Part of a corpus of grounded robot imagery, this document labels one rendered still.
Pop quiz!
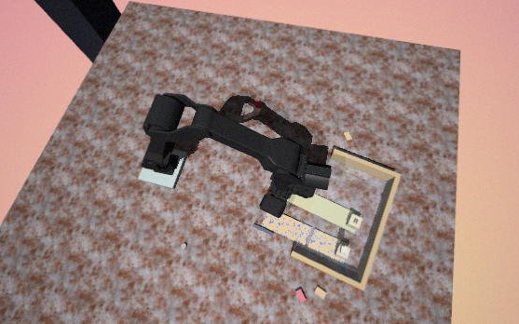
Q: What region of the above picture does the tan flat block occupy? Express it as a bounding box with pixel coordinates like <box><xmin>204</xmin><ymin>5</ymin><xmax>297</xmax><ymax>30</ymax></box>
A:
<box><xmin>314</xmin><ymin>287</ymin><xmax>327</xmax><ymax>299</ymax></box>
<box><xmin>343</xmin><ymin>131</ymin><xmax>352</xmax><ymax>141</ymax></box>

